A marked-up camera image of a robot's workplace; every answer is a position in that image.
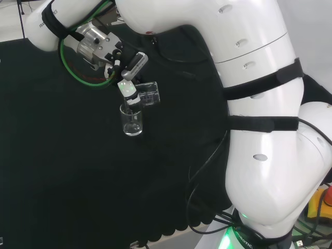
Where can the black bench cloth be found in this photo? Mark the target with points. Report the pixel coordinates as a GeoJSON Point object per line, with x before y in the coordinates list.
{"type": "Point", "coordinates": [77, 155]}

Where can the clear glass beaker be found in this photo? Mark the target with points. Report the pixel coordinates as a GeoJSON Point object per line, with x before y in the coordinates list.
{"type": "Point", "coordinates": [131, 122]}

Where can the yellow stop button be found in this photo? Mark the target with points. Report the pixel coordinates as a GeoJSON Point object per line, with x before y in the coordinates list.
{"type": "Point", "coordinates": [321, 205]}

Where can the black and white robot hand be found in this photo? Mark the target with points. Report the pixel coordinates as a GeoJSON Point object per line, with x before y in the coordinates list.
{"type": "Point", "coordinates": [127, 89]}

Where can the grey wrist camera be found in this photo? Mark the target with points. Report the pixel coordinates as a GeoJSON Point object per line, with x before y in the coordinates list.
{"type": "Point", "coordinates": [135, 66]}

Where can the clear beaker with white graduations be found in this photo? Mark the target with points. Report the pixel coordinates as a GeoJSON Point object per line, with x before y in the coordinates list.
{"type": "Point", "coordinates": [150, 94]}

